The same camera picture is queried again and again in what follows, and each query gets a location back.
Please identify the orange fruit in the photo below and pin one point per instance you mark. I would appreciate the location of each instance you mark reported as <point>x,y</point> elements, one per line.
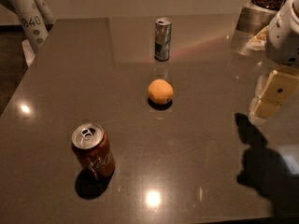
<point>160,92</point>

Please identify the white robot numbered 040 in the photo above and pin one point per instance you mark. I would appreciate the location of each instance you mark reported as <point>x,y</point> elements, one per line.
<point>34,16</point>

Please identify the coffee bean dispenser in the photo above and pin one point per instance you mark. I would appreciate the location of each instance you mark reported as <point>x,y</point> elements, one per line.
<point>256,14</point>

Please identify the red soda can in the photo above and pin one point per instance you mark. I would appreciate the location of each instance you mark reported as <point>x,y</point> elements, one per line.
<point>92,148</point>

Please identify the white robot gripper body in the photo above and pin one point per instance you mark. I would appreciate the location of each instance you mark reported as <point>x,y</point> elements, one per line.
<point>284,36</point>

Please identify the slim silver can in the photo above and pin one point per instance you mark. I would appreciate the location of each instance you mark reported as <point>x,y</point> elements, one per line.
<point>163,30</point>

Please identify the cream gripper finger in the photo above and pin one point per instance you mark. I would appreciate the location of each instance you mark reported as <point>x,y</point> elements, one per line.
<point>263,109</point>
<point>281,84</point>

